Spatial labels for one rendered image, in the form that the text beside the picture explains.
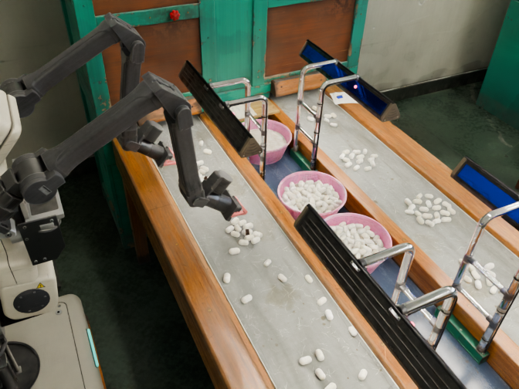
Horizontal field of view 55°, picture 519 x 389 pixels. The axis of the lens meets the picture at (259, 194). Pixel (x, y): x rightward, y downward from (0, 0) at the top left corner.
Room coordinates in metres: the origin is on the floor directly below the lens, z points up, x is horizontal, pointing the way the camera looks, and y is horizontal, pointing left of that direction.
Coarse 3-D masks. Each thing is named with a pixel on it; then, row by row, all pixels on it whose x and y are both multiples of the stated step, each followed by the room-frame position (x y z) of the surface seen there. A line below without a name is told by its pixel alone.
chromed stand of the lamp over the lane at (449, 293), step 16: (368, 256) 0.83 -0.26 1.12; (384, 256) 0.83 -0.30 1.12; (400, 272) 0.88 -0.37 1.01; (400, 288) 0.87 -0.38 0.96; (448, 288) 0.74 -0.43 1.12; (416, 304) 0.69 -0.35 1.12; (432, 304) 0.70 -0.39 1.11; (448, 304) 0.74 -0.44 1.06; (432, 320) 0.77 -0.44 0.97; (448, 320) 0.74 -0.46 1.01; (432, 336) 0.75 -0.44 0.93
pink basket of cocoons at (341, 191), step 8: (288, 176) 1.59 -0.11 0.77; (296, 176) 1.61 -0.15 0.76; (304, 176) 1.62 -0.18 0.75; (320, 176) 1.62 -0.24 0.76; (328, 176) 1.61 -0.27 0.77; (280, 184) 1.54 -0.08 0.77; (288, 184) 1.58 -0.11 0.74; (336, 184) 1.57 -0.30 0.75; (280, 192) 1.52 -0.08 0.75; (344, 192) 1.51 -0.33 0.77; (280, 200) 1.45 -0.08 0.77; (344, 200) 1.46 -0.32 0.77; (288, 208) 1.42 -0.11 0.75; (296, 216) 1.40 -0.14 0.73
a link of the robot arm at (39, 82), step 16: (112, 16) 1.47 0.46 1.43; (96, 32) 1.43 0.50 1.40; (112, 32) 1.43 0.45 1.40; (128, 32) 1.45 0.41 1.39; (80, 48) 1.39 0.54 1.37; (96, 48) 1.41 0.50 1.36; (128, 48) 1.45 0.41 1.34; (48, 64) 1.37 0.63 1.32; (64, 64) 1.37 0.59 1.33; (80, 64) 1.39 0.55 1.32; (16, 80) 1.35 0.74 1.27; (32, 80) 1.32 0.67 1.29; (48, 80) 1.34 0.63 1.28; (16, 96) 1.27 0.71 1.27; (32, 96) 1.29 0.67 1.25; (32, 112) 1.29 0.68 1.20
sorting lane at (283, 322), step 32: (192, 128) 1.97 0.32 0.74; (224, 160) 1.73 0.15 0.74; (192, 224) 1.33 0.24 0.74; (224, 224) 1.33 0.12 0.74; (256, 224) 1.34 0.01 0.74; (224, 256) 1.17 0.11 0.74; (256, 256) 1.18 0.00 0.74; (288, 256) 1.18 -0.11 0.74; (224, 288) 1.03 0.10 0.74; (256, 288) 1.04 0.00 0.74; (288, 288) 1.04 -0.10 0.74; (320, 288) 1.05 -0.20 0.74; (256, 320) 0.92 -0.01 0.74; (288, 320) 0.92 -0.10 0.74; (320, 320) 0.92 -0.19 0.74; (256, 352) 0.81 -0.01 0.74; (288, 352) 0.81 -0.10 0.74; (352, 352) 0.82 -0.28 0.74; (288, 384) 0.71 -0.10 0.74; (320, 384) 0.72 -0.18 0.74; (352, 384) 0.72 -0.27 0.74; (384, 384) 0.72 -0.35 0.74
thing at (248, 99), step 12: (216, 84) 1.68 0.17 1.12; (228, 84) 1.70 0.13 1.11; (252, 96) 1.59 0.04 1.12; (264, 96) 1.61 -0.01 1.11; (264, 108) 1.60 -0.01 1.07; (252, 120) 1.69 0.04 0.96; (264, 120) 1.60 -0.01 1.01; (264, 132) 1.60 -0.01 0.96; (264, 144) 1.60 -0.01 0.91; (264, 156) 1.60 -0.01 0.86; (264, 168) 1.60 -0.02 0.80; (264, 180) 1.61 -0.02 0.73
